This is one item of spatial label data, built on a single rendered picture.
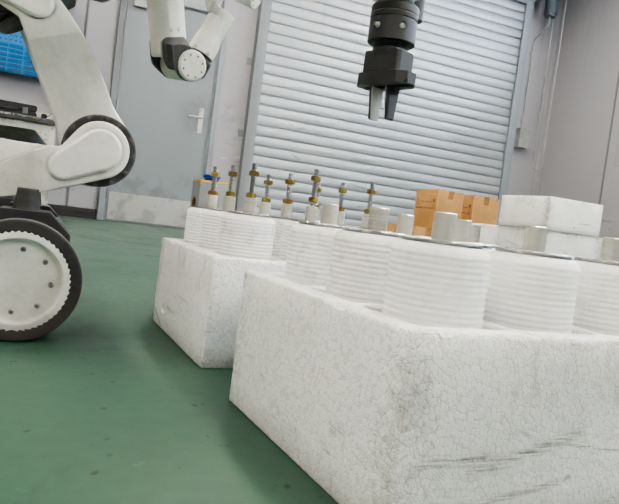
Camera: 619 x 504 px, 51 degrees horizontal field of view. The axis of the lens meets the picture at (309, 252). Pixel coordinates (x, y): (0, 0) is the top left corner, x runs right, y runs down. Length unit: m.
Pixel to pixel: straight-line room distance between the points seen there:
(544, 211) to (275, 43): 3.73
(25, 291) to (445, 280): 0.75
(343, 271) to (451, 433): 0.21
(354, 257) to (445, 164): 6.72
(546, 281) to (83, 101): 0.98
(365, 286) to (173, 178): 5.63
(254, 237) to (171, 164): 5.22
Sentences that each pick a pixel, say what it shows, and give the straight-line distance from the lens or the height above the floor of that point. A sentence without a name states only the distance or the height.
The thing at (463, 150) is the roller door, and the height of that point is 1.24.
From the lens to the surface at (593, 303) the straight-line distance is 0.75.
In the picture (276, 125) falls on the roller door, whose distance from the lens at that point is 6.50.
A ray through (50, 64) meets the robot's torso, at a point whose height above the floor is 0.49.
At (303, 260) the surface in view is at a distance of 0.79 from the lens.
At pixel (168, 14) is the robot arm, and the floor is 0.70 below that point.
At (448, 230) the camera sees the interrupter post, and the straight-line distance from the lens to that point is 0.62.
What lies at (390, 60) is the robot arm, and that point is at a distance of 1.22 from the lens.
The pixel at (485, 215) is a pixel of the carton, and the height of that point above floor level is 0.46.
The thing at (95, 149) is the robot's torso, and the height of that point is 0.34.
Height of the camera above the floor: 0.26
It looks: 3 degrees down
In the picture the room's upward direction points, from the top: 7 degrees clockwise
